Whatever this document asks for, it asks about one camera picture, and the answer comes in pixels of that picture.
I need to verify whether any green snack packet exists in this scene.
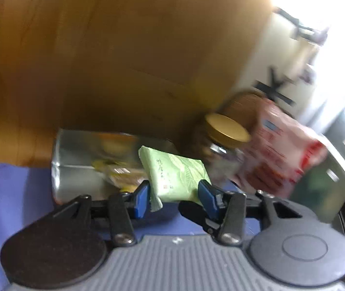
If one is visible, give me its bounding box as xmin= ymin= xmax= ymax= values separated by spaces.
xmin=138 ymin=145 xmax=212 ymax=213

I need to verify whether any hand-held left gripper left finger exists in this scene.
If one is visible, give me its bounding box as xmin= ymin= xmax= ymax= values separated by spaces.
xmin=53 ymin=180 xmax=152 ymax=248

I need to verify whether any blue printed cloth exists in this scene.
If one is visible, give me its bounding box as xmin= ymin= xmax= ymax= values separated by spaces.
xmin=0 ymin=162 xmax=282 ymax=291

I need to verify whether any yellow snack packet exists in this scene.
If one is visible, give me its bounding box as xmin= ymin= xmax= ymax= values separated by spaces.
xmin=93 ymin=158 xmax=150 ymax=193

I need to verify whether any green cloth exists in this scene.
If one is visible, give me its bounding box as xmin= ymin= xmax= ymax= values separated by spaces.
xmin=297 ymin=158 xmax=344 ymax=220

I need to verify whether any black tape strip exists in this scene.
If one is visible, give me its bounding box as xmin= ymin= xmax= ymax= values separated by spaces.
xmin=274 ymin=7 xmax=328 ymax=42

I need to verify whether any black tape cross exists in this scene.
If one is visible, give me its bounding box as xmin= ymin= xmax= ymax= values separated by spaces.
xmin=255 ymin=68 xmax=296 ymax=106

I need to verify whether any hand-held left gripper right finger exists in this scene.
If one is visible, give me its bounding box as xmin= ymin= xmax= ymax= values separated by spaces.
xmin=179 ymin=180 xmax=303 ymax=246

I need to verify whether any gold-lidded clear jar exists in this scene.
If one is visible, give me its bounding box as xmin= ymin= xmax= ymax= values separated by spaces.
xmin=191 ymin=113 xmax=252 ymax=185

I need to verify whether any pink snack bag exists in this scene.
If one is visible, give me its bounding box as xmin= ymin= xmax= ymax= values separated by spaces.
xmin=230 ymin=97 xmax=328 ymax=199

